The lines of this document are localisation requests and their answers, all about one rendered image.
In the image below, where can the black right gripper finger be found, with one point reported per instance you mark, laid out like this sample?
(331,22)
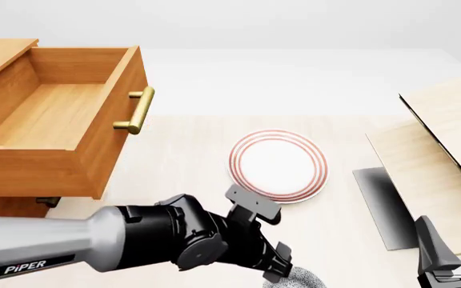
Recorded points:
(434,252)

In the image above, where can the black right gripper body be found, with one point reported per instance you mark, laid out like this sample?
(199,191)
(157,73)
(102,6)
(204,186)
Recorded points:
(450,279)

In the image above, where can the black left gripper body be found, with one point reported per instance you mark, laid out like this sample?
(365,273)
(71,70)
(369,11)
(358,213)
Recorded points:
(280,258)

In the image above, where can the grey patterned bowl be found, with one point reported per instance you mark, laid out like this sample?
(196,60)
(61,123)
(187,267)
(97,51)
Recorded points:
(306,279)

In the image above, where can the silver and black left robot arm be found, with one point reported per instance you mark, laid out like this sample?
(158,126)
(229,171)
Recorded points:
(94,237)

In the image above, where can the open wooden drawer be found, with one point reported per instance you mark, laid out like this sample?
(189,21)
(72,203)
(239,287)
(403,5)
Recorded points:
(54,114)

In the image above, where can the small flat plate on stalk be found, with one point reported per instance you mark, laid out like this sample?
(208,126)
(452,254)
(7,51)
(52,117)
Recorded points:
(254,204)

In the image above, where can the pale wooden flat board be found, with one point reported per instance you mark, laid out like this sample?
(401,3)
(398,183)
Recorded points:
(422,168)

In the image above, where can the white plate with red rings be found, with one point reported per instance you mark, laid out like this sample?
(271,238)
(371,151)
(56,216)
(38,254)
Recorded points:
(278,165)

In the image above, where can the pale wooden board black edge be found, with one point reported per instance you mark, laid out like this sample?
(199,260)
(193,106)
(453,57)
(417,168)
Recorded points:
(450,108)

